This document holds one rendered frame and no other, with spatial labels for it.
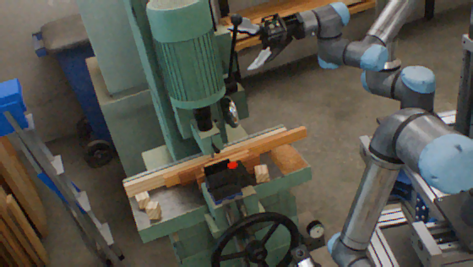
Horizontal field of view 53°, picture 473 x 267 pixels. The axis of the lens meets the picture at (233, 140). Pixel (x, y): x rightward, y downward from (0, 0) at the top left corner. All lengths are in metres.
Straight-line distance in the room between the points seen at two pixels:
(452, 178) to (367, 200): 0.25
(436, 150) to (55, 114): 3.31
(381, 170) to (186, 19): 0.64
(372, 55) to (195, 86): 0.51
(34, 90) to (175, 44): 2.61
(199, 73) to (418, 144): 0.65
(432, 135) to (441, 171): 0.08
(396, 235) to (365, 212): 1.13
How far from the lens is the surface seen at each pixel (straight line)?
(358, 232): 1.24
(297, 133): 1.71
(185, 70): 1.37
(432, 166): 1.00
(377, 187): 1.17
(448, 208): 1.60
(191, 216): 1.53
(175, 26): 1.32
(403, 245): 2.30
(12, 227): 2.79
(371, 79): 1.86
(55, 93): 3.88
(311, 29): 1.43
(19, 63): 3.79
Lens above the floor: 1.90
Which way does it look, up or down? 34 degrees down
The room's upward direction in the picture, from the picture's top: 11 degrees counter-clockwise
